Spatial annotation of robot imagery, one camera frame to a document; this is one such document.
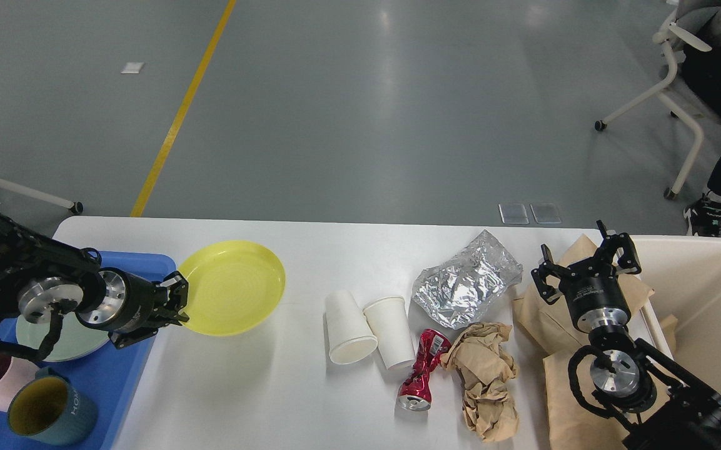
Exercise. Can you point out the brown paper bag lower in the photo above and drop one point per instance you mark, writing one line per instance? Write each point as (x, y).
(571, 426)

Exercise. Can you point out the brown paper bag upper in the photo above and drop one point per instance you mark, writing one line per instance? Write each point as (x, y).
(551, 325)

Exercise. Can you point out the yellow plastic plate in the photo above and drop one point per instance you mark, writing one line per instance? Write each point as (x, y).
(234, 286)

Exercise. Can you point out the white office chair right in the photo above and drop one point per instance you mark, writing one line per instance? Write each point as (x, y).
(678, 29)

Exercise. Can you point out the brown paper bag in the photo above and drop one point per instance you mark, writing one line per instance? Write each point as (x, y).
(571, 426)
(551, 325)

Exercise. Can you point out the beige plastic bin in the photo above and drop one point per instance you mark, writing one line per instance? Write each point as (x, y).
(685, 273)

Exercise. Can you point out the white paper cup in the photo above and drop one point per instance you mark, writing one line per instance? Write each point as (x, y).
(350, 338)
(388, 321)

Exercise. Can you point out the white paper cup right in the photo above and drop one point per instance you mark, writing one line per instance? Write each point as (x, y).
(388, 321)

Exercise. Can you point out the pale green plate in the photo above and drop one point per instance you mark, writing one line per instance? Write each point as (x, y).
(75, 341)

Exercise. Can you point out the white paper cup left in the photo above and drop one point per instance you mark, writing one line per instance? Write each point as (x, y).
(350, 338)

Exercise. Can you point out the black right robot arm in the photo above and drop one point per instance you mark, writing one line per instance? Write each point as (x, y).
(658, 402)

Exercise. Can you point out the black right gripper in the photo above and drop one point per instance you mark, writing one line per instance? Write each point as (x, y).
(597, 300)

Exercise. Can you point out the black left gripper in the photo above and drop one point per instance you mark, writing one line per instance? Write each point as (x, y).
(126, 309)

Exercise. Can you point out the crushed red soda can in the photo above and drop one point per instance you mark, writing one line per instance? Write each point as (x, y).
(415, 394)

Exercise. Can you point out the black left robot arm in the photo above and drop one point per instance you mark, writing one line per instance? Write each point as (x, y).
(44, 280)

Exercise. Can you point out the blue plastic tray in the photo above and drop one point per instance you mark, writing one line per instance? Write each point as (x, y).
(108, 376)

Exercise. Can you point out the crumpled silver foil bag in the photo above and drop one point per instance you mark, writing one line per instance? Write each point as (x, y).
(461, 290)

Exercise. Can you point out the crumpled brown paper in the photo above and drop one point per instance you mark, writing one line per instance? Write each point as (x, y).
(485, 367)

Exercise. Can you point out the dark teal mug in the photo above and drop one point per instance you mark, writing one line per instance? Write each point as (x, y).
(50, 410)

